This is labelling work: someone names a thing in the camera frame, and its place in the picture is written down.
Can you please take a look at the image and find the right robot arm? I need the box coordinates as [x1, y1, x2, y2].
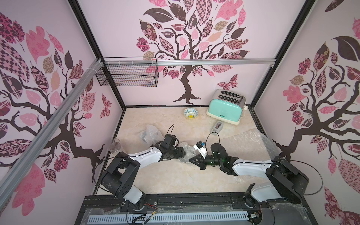
[189, 142, 309, 208]

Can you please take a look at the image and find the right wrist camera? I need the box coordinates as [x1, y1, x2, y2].
[194, 141, 208, 158]

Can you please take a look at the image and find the yellow dotted ceramic bowl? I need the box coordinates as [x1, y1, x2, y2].
[183, 107, 199, 119]

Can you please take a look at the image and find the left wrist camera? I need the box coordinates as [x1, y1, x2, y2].
[160, 134, 179, 150]

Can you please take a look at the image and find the white slotted cable duct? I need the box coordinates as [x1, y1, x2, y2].
[85, 211, 249, 225]

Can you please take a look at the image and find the grey tape dispenser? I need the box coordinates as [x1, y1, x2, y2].
[211, 121, 224, 135]

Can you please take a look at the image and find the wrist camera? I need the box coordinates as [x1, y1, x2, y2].
[194, 141, 208, 158]
[160, 134, 179, 150]

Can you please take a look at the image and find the black wire basket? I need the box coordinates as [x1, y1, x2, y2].
[96, 56, 159, 87]

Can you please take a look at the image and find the aluminium rail left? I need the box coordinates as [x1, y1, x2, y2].
[1, 59, 103, 208]

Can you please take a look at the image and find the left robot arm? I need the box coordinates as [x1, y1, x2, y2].
[99, 146, 186, 208]

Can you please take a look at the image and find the mint green toaster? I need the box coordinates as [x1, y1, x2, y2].
[206, 89, 246, 125]

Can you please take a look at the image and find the black corner frame post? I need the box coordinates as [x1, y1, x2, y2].
[68, 0, 127, 111]

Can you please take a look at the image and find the aluminium rail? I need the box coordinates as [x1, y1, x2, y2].
[1, 59, 103, 208]
[105, 58, 276, 66]

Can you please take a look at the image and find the aluminium rail back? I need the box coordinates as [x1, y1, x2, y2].
[105, 58, 276, 66]

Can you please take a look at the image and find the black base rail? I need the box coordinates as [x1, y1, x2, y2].
[84, 191, 303, 212]

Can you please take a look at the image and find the clear drinking glass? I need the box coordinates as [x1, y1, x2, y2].
[108, 138, 122, 155]

